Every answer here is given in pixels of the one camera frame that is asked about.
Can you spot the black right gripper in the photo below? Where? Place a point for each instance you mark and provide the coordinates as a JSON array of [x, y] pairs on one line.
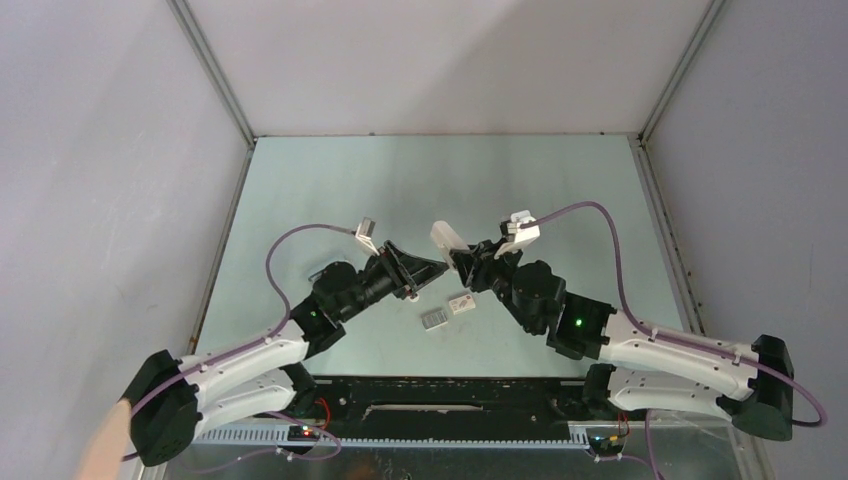
[[477, 262]]

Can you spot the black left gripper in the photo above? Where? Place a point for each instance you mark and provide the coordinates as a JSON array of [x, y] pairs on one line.
[[406, 272]]

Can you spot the white staple box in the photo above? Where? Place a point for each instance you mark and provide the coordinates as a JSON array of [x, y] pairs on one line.
[[461, 303]]

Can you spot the grey staple strip block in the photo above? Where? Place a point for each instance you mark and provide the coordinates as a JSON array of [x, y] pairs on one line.
[[434, 319]]

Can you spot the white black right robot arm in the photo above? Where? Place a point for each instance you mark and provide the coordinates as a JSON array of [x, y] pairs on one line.
[[638, 366]]

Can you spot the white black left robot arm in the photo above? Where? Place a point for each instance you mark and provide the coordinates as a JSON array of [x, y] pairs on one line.
[[252, 358]]

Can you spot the white open stapler right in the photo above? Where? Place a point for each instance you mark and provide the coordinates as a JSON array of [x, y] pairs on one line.
[[446, 240]]

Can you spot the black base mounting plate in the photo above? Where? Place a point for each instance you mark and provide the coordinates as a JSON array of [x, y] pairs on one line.
[[449, 408]]

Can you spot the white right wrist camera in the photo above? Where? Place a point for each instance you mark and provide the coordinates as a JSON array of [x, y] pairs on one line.
[[518, 231]]

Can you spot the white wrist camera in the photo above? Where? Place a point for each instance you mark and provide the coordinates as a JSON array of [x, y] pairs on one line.
[[363, 235], [518, 231]]

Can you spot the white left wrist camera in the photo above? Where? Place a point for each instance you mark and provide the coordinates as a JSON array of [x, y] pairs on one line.
[[363, 235]]

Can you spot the white slotted cable duct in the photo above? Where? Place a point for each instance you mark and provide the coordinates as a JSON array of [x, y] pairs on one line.
[[287, 435]]

